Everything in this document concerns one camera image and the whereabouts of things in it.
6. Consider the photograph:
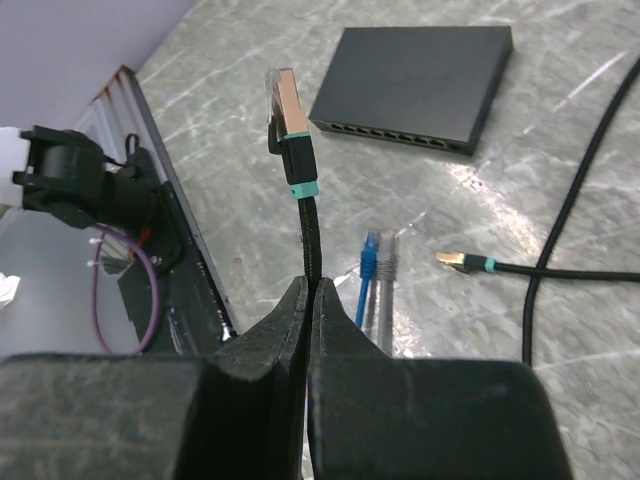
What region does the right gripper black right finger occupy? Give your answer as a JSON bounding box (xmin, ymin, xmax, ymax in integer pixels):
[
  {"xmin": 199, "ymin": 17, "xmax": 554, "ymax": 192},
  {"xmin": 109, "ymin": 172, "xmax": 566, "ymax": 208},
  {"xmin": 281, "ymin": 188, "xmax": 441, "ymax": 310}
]
[{"xmin": 308, "ymin": 279, "xmax": 572, "ymax": 479}]

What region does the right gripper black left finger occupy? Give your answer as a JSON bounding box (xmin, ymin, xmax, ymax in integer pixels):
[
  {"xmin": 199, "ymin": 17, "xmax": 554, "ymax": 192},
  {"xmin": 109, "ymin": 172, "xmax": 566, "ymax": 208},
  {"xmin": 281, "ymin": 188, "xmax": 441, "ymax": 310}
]
[{"xmin": 211, "ymin": 275, "xmax": 310, "ymax": 480}]

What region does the grey ethernet cable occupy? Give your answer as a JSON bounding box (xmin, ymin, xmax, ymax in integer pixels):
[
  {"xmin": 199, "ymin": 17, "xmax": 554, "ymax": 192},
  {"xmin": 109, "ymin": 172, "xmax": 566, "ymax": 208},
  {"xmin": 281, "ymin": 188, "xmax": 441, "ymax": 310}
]
[{"xmin": 373, "ymin": 228, "xmax": 401, "ymax": 357}]

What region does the black braided ethernet cable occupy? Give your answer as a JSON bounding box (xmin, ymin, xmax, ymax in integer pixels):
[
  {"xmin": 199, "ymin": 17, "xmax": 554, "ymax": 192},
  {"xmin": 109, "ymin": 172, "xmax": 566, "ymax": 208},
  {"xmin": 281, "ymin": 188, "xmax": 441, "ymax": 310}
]
[
  {"xmin": 263, "ymin": 66, "xmax": 322, "ymax": 291},
  {"xmin": 435, "ymin": 49, "xmax": 640, "ymax": 366}
]

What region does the black network switch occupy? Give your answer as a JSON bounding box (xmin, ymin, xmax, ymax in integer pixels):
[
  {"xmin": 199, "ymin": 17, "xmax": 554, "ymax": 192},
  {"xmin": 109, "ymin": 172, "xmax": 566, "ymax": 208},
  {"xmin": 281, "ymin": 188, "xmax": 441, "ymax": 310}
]
[{"xmin": 309, "ymin": 25, "xmax": 514, "ymax": 156}]

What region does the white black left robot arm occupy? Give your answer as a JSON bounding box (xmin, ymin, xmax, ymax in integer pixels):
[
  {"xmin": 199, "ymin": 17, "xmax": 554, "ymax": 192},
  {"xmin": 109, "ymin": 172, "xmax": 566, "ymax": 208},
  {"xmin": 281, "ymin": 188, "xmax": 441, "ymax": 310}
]
[{"xmin": 1, "ymin": 126, "xmax": 158, "ymax": 231}]

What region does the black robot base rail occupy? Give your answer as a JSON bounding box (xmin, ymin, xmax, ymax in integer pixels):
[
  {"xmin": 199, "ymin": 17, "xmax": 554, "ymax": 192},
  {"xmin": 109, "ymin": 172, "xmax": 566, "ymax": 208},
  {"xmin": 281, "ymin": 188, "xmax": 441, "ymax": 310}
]
[{"xmin": 101, "ymin": 67, "xmax": 238, "ymax": 355}]

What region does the blue ethernet cable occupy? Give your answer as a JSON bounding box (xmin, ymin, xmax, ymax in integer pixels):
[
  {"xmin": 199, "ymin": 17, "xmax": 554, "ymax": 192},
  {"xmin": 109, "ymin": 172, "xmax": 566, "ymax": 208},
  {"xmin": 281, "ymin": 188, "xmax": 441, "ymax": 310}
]
[{"xmin": 354, "ymin": 230, "xmax": 379, "ymax": 329}]

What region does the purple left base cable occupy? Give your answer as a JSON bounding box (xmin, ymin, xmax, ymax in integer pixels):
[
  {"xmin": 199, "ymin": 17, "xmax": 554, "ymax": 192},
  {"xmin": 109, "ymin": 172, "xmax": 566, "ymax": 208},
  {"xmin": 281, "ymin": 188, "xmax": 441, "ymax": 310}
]
[{"xmin": 92, "ymin": 223, "xmax": 162, "ymax": 356}]

